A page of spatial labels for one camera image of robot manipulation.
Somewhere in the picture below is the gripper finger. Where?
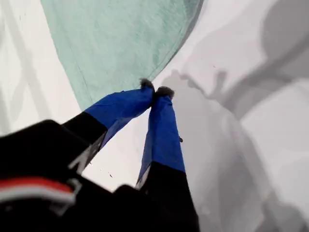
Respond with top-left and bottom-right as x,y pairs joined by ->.
135,86 -> 201,232
60,77 -> 156,148

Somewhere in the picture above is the pale green T-shirt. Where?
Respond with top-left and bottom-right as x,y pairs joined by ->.
40,0 -> 206,113

